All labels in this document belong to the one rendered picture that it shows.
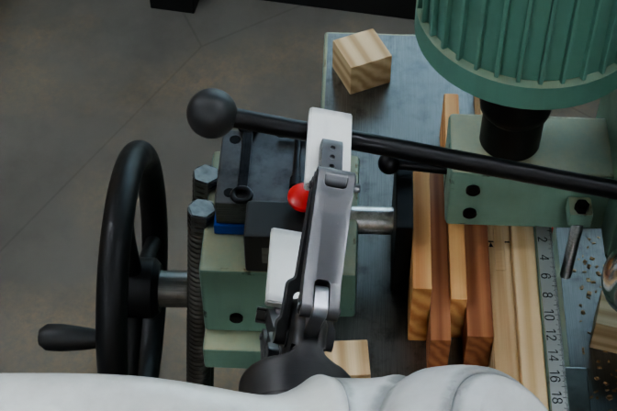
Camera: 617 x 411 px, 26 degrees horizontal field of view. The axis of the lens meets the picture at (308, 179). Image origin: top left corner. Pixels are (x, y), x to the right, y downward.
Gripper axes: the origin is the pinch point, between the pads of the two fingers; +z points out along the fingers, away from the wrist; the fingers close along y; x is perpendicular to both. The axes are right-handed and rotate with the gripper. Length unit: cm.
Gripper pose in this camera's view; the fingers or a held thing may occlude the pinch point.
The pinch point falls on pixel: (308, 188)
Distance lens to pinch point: 97.3
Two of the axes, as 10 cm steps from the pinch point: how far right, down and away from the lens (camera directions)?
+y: 2.1, -6.3, -7.5
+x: -9.8, -1.7, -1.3
